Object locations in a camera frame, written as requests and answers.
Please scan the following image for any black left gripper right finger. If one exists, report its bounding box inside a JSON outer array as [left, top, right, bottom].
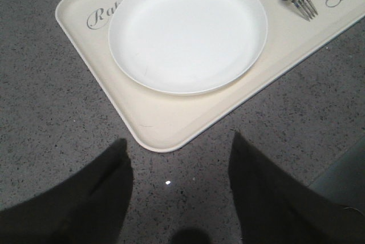
[[229, 132, 364, 243]]

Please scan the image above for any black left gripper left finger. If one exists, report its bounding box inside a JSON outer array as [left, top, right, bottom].
[[1, 139, 133, 243]]

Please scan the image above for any white round plate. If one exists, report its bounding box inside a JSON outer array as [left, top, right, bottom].
[[108, 0, 268, 95]]

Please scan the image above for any cream rabbit serving tray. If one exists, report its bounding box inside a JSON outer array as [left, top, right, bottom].
[[55, 0, 364, 153]]

